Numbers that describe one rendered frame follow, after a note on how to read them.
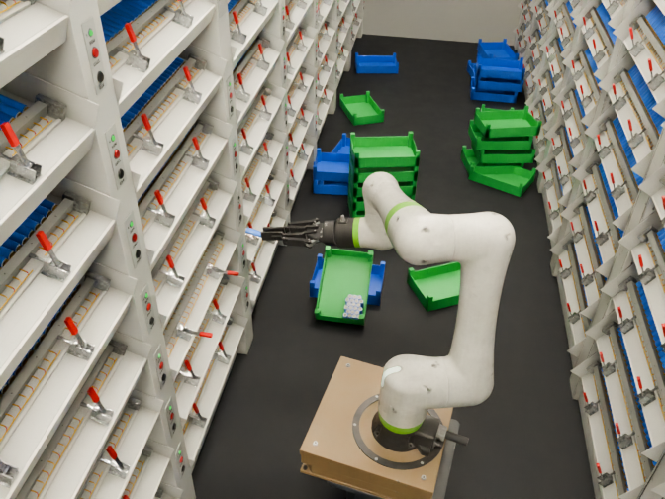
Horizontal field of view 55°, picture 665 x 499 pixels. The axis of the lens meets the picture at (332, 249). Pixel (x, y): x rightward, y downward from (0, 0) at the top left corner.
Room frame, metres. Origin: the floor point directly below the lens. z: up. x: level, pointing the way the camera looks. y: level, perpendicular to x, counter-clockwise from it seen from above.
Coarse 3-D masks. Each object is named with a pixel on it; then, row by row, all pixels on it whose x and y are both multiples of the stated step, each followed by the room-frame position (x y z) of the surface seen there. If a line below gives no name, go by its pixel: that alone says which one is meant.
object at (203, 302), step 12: (228, 228) 1.70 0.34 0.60; (228, 240) 1.70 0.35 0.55; (216, 252) 1.63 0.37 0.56; (228, 252) 1.64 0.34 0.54; (216, 264) 1.57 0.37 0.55; (192, 276) 1.49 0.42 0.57; (204, 276) 1.51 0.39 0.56; (204, 288) 1.46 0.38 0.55; (216, 288) 1.47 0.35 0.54; (180, 300) 1.38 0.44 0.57; (192, 300) 1.40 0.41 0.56; (204, 300) 1.41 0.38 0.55; (192, 312) 1.35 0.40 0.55; (204, 312) 1.37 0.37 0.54; (168, 324) 1.29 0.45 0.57; (180, 324) 1.30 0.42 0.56; (192, 324) 1.31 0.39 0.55; (192, 336) 1.27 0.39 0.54; (180, 348) 1.22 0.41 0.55; (180, 360) 1.18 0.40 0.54
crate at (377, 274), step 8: (320, 256) 2.22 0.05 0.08; (320, 264) 2.22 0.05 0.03; (384, 264) 2.18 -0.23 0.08; (320, 272) 2.20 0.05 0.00; (376, 272) 2.20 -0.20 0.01; (312, 280) 2.05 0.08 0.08; (320, 280) 2.14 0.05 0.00; (376, 280) 2.15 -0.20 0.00; (312, 288) 2.04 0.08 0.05; (376, 288) 2.02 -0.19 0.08; (312, 296) 2.04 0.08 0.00; (368, 296) 2.00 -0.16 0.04; (376, 296) 2.00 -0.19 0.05; (376, 304) 2.00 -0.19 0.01
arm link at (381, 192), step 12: (372, 180) 1.57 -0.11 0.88; (384, 180) 1.55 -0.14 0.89; (396, 180) 1.60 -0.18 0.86; (372, 192) 1.52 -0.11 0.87; (384, 192) 1.46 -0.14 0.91; (396, 192) 1.43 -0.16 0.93; (372, 204) 1.50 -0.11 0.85; (384, 204) 1.38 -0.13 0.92; (396, 204) 1.32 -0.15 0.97; (384, 216) 1.32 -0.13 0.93
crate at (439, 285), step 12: (444, 264) 2.21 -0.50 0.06; (456, 264) 2.23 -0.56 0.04; (408, 276) 2.15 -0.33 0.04; (420, 276) 2.17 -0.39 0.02; (432, 276) 2.19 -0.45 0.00; (444, 276) 2.19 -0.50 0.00; (456, 276) 2.19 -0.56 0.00; (420, 288) 2.11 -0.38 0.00; (432, 288) 2.11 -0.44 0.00; (444, 288) 2.11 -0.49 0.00; (456, 288) 2.11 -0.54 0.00; (420, 300) 2.03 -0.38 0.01; (432, 300) 1.98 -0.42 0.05; (444, 300) 1.99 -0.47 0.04; (456, 300) 2.01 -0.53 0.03
